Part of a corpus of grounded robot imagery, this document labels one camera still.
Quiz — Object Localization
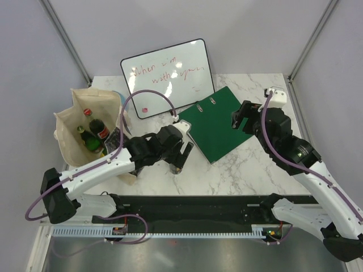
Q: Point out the green Perrier bottle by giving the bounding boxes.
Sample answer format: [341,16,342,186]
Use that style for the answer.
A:
[77,125,103,154]

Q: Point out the cola bottle red cap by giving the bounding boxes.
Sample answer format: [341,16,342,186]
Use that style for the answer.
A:
[83,108,109,143]

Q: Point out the beige canvas tote bag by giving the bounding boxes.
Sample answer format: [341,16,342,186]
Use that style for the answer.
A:
[54,87,131,167]

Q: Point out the black yellow label can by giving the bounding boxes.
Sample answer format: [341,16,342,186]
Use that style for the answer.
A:
[170,165,183,175]

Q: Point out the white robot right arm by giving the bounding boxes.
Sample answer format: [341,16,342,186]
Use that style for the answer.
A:
[231,100,362,262]

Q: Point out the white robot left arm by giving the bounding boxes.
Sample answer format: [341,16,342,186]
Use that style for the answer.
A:
[40,122,193,224]

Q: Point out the small white whiteboard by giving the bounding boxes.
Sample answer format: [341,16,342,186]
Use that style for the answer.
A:
[120,39,215,109]

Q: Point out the green ring binder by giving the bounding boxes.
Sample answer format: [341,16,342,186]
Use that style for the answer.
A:
[179,87,252,164]

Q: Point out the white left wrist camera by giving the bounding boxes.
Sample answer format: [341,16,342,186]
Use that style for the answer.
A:
[172,120,191,142]

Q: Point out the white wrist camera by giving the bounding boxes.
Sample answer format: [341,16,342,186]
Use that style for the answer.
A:
[172,120,191,142]
[264,87,288,108]

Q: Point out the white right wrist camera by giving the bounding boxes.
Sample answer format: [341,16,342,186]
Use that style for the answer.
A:
[264,87,288,108]

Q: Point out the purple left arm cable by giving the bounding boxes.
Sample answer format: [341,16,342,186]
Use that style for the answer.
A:
[24,90,178,222]

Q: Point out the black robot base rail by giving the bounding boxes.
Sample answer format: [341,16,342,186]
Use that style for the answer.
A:
[92,194,318,235]

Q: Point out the white slotted cable duct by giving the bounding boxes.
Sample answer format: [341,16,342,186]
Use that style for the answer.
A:
[52,226,266,239]

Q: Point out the right aluminium frame post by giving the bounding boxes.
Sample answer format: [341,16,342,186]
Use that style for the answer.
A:
[286,0,340,84]

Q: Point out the aluminium frame post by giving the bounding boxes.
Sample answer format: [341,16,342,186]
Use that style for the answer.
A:
[286,0,340,84]
[39,0,92,87]

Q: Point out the left aluminium frame post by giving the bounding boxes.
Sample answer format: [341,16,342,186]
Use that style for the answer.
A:
[39,0,92,87]

